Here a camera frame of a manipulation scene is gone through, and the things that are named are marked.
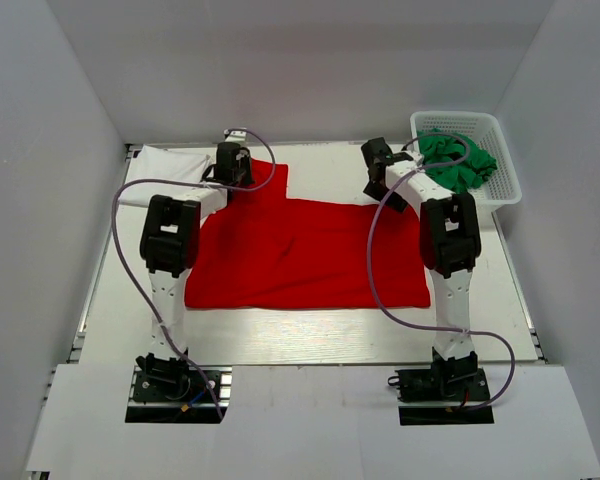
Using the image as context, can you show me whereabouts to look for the folded white t shirt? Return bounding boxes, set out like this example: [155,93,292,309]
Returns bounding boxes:
[119,145,212,207]

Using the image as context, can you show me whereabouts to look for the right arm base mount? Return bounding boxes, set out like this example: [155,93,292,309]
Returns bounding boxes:
[387,368,495,426]

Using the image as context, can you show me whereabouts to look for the red t shirt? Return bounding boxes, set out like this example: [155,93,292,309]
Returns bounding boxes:
[184,160,431,310]

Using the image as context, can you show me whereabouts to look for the white plastic basket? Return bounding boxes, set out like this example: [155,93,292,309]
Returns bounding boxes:
[410,111,522,211]

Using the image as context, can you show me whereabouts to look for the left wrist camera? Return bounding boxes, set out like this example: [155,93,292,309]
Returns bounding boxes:
[223,129,248,145]

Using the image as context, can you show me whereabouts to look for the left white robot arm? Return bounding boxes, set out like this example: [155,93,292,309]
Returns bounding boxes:
[130,141,254,399]

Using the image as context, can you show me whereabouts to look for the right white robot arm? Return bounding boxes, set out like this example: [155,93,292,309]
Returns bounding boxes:
[361,137,481,399]

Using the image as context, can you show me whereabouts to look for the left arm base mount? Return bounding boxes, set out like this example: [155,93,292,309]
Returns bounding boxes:
[125,366,221,425]

